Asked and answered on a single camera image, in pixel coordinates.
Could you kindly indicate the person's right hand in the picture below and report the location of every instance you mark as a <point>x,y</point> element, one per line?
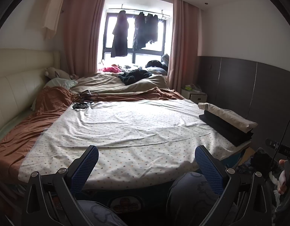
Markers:
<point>281,181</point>

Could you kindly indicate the cream padded headboard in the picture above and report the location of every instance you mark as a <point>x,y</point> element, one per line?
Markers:
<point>17,82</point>

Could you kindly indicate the black crumpled clothes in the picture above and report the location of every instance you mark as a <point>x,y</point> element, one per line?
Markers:
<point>133,76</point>

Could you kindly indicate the floor clothes pile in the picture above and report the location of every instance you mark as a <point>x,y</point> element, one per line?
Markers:
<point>260,160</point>

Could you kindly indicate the dark framed window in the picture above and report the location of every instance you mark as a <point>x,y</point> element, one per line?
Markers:
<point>160,35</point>

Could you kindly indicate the blue printed bed frame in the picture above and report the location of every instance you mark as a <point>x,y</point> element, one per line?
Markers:
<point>140,193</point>

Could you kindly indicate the white floral bed sheet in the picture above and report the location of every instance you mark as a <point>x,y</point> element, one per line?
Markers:
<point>135,134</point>

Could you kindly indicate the pale pillow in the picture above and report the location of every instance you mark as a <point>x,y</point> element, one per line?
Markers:
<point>62,83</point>

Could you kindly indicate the beige duvet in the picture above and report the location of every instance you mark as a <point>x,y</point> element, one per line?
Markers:
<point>105,82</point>

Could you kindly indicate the brown blanket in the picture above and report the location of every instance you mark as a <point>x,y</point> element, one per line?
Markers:
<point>53,98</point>

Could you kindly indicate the cream hanging cloth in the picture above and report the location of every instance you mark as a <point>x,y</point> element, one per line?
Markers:
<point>53,11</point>

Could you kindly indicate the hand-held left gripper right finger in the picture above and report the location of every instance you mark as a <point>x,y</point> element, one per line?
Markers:
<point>209,170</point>

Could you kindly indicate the white nightstand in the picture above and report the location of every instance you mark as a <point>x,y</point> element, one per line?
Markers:
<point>197,97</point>

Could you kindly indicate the dark cushion pile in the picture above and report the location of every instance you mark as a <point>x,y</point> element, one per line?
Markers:
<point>156,64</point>

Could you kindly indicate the pink garment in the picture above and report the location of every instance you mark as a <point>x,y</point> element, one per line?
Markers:
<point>110,69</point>

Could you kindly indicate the pink curtain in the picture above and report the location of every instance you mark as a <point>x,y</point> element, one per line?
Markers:
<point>185,47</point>
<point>83,33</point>

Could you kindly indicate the dark hanging garment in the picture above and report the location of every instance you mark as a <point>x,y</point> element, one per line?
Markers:
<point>139,33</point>
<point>151,28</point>

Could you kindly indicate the stack of black folded clothes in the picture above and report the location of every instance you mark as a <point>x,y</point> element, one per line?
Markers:
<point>224,129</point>

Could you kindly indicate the beige plush toy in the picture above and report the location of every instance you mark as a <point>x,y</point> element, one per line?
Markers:
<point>55,73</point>

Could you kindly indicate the green nightstand item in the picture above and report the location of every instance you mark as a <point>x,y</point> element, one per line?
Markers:
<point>189,87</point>

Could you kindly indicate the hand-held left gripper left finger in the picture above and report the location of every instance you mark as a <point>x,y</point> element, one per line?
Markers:
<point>85,169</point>

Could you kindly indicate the grey built-in wardrobe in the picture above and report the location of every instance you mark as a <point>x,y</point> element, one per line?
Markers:
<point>241,80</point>

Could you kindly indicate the small dark clothing item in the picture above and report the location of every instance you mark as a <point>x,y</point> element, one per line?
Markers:
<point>81,105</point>

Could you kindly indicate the metal clothes rail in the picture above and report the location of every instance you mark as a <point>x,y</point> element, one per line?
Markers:
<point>133,10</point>

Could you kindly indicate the beige zip jacket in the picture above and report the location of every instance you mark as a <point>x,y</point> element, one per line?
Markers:
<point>229,116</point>

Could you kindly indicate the long dark hanging coat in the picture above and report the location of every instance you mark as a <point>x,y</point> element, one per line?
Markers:
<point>120,40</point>

